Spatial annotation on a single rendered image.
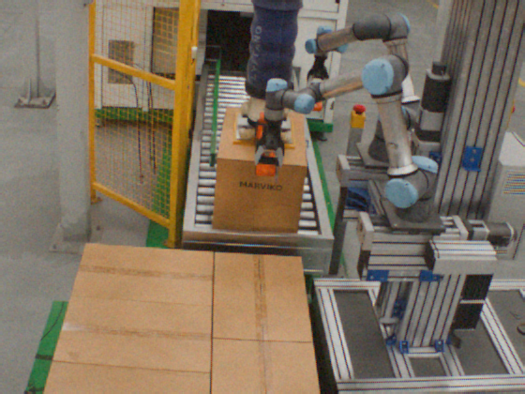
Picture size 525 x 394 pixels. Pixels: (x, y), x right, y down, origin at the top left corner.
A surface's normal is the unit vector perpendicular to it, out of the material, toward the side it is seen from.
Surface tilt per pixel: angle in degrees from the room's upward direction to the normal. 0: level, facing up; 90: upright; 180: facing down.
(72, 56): 88
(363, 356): 0
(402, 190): 97
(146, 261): 0
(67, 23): 90
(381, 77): 83
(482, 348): 0
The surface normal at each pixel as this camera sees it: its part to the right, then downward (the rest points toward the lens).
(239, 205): -0.03, 0.49
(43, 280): 0.09, -0.87
